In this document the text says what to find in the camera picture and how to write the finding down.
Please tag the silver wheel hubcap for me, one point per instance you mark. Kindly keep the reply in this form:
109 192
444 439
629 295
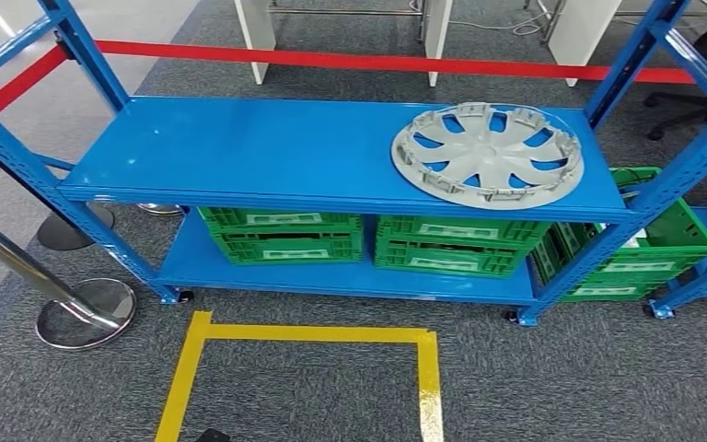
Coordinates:
487 161

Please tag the green open plastic crate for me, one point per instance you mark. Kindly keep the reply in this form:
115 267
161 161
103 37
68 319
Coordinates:
683 238

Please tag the short red barrier belt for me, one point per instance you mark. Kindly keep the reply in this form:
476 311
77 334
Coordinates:
18 83

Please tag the white office desk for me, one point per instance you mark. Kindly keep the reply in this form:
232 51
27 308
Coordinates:
256 36
579 36

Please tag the black pole stand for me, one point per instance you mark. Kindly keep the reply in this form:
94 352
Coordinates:
76 229

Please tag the long red barrier belt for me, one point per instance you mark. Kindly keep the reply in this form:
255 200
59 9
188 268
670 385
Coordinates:
390 63

